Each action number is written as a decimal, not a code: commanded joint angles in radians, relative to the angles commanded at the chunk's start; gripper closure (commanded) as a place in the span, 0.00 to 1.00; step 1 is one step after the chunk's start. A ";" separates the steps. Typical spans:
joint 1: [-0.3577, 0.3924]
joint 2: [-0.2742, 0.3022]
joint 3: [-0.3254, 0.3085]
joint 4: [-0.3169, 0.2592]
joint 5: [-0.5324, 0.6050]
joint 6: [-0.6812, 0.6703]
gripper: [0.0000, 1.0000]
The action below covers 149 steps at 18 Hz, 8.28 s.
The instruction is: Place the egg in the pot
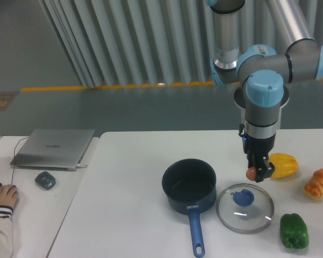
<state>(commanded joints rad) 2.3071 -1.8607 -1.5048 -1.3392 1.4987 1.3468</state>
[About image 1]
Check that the white folding partition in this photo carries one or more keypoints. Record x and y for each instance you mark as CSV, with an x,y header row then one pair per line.
x,y
147,43

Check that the dark earbuds case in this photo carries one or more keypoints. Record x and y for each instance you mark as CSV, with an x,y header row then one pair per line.
x,y
45,180

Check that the yellow bell pepper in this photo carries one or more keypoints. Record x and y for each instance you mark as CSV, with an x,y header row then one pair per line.
x,y
285,165

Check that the orange braided bread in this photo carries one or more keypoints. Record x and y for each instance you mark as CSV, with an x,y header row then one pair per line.
x,y
313,189

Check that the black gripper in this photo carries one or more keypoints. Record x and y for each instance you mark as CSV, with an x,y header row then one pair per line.
x,y
258,148

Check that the person's hand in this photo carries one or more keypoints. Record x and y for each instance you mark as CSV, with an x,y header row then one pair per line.
x,y
9,195

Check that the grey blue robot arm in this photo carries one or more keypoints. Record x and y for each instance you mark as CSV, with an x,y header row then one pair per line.
x,y
263,74

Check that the brown egg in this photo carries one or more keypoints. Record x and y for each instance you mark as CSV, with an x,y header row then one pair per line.
x,y
251,173

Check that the glass pot lid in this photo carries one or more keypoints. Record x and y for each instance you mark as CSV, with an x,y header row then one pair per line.
x,y
245,208

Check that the dark blue saucepan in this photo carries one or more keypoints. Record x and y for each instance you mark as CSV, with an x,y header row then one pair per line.
x,y
190,187

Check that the silver closed laptop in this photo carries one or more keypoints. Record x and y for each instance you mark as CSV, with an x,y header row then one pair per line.
x,y
54,149

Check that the green bell pepper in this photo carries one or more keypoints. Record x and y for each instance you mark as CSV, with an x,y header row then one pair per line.
x,y
293,231

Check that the striped white sleeve forearm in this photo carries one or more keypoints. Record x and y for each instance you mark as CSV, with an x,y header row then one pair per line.
x,y
6,231

